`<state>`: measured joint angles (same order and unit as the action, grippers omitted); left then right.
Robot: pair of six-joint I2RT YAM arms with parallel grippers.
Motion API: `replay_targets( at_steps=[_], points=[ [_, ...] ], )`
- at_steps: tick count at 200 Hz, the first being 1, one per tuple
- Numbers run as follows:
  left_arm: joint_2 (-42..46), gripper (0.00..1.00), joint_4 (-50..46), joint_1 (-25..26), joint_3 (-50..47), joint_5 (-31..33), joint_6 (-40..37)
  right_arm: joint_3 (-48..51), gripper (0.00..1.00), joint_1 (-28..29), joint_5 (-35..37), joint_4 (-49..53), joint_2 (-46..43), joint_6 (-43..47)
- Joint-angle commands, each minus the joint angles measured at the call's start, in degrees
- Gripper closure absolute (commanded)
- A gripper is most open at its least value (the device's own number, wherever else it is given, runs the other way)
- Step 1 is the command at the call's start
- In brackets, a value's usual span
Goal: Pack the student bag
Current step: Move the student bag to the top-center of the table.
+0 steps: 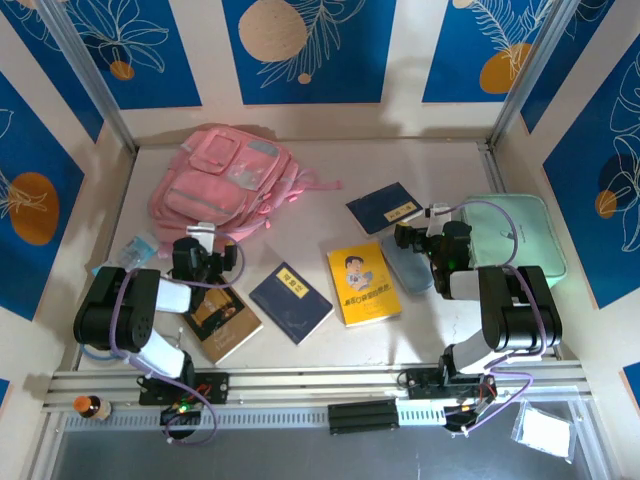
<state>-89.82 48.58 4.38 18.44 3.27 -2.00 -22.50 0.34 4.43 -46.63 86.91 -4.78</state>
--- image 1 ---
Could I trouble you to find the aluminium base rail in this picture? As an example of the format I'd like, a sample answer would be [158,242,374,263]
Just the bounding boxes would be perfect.
[42,364,594,411]

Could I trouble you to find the navy book yellow label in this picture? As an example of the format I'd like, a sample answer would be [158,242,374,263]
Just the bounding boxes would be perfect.
[345,181,424,237]
[248,260,335,346]

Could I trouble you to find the yellow cartoon cover book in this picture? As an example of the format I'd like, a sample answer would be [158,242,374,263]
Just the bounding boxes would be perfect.
[326,241,403,329]

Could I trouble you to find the mint green zip pouch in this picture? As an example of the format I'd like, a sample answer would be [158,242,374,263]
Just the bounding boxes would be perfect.
[459,193,569,291]

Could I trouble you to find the black cable duct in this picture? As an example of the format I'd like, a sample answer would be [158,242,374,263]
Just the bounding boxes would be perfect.
[327,398,401,436]

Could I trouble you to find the grey blue pencil case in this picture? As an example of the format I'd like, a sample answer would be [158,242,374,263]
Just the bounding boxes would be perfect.
[380,234,435,296]

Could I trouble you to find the pink backpack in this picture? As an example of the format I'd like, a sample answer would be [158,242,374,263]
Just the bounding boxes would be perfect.
[148,125,345,246]

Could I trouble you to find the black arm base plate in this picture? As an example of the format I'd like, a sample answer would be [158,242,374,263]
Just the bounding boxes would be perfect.
[403,367,499,401]
[138,372,231,406]

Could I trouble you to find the clear bag white contents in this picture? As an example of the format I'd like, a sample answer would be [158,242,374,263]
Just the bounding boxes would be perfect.
[509,398,576,464]

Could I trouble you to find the white slotted cable duct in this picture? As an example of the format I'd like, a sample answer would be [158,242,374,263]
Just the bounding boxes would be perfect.
[397,397,447,427]

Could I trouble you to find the aluminium frame post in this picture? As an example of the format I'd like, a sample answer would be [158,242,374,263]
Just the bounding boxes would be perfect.
[487,0,576,149]
[37,0,139,154]

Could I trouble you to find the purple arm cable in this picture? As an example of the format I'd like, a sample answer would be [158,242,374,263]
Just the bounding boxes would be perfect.
[107,227,246,447]
[433,198,534,436]

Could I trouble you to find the grey slotted strip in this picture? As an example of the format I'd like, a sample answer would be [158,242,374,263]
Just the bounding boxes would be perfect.
[64,407,331,431]

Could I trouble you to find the light blue coiled cable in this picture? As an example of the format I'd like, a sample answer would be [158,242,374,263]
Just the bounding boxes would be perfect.
[82,344,119,362]

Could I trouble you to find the black and gold book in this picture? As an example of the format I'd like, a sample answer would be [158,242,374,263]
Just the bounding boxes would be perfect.
[180,277,265,366]

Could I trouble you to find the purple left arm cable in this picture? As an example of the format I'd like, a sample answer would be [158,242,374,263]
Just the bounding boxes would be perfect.
[107,227,246,447]

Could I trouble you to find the blue tissue packet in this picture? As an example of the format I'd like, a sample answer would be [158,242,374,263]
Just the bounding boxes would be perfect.
[117,234,160,266]

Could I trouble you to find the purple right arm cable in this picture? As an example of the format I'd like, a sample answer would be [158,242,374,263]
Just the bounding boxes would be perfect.
[433,198,534,436]

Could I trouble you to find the brown bottle orange cap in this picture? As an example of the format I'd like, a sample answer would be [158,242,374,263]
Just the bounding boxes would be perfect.
[73,394,113,421]

